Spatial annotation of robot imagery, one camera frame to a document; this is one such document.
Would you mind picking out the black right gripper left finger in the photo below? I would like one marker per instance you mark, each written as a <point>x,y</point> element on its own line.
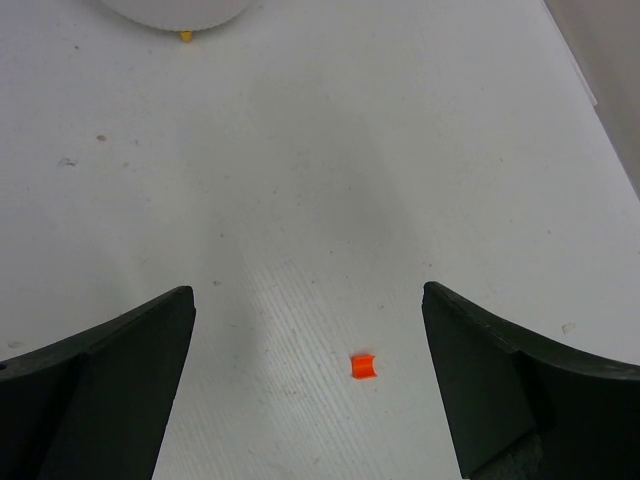
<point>96,404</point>

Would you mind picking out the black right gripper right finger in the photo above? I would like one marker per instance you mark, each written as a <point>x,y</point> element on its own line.
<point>523,406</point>

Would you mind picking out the small orange curved piece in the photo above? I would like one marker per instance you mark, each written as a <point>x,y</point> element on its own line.
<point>363,367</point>

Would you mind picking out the white divided round container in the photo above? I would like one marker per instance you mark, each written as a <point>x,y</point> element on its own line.
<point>182,16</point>

